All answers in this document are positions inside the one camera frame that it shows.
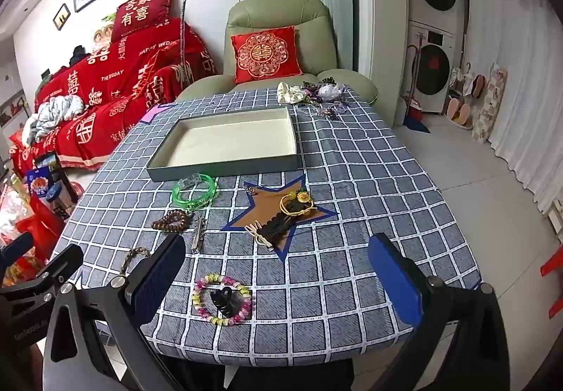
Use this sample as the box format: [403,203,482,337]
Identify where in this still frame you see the purple hair ties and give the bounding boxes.
[314,101,353,121]

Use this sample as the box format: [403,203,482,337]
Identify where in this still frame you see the pink paper marker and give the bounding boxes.
[140,106,165,124]

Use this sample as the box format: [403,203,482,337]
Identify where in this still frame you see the red embroidered cushion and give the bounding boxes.
[230,26,304,84]

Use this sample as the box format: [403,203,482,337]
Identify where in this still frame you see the white washing machine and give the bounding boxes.
[407,21,456,114]

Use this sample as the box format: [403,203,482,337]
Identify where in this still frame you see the silver metal hair clip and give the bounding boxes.
[190,216,208,254]

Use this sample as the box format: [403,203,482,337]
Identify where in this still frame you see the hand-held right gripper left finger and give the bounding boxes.
[42,233,188,391]

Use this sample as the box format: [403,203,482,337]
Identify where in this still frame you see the patterned standing board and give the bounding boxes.
[472,63,508,143]

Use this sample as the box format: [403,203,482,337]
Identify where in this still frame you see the dark patterned scrunchie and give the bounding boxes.
[303,82,326,103]

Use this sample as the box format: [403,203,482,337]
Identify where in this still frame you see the grey white crumpled cloth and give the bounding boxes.
[22,94,84,145]

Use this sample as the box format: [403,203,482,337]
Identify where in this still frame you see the blue checked tablecloth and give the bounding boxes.
[50,85,480,367]

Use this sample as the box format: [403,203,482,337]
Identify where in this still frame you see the yellow bracelet with flower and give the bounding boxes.
[279,191,317,216]

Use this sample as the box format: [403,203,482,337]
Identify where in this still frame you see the red printed sofa blanket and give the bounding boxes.
[9,17,221,174]

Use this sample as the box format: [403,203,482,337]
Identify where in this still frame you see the red plastic stool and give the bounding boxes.
[540,246,563,319]

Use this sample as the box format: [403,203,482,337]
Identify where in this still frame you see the rack of slippers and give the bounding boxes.
[446,63,487,130]

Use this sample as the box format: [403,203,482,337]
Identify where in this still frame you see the cartoon dolls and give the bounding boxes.
[90,15,116,53]

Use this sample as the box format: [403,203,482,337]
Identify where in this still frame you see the brown bead bracelet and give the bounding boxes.
[151,210,193,234]

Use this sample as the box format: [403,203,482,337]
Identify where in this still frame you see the black comb hair clip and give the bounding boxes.
[257,208,304,242]

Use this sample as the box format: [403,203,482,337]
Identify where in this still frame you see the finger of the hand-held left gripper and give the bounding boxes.
[0,233,35,271]
[0,244,84,300]

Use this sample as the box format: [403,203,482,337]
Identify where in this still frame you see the red printed pillow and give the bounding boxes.
[110,0,179,42]

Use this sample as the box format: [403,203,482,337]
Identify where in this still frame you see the black claw clip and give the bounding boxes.
[208,286,247,316]

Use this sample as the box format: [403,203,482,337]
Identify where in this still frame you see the green armchair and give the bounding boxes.
[176,0,379,106]

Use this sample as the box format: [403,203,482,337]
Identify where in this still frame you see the grey shallow tray box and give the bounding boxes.
[146,106,304,183]

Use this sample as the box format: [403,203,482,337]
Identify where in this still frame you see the small framed picture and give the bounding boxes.
[52,3,71,30]

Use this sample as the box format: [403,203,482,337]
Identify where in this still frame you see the white satin scrunchie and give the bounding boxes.
[276,82,309,105]

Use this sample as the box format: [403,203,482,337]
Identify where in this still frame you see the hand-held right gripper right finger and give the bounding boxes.
[367,233,524,391]

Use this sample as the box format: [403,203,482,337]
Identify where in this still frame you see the brown star paper marker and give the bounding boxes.
[220,174,339,264]

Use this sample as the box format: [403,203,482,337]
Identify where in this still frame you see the white curtain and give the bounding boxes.
[462,0,563,220]

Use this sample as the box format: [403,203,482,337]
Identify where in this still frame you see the cream hair clip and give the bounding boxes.
[244,221,274,252]

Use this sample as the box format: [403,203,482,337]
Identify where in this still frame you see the red gift bags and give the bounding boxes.
[0,180,67,286]

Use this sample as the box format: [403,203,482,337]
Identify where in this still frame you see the green translucent bracelet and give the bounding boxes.
[171,175,219,212]

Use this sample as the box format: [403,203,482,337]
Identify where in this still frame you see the red broom and dustpan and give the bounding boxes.
[402,45,431,133]

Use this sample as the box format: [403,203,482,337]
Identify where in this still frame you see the colourful bead bracelet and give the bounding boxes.
[191,272,255,327]

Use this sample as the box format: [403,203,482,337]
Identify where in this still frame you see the blue printed box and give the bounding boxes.
[24,151,80,220]

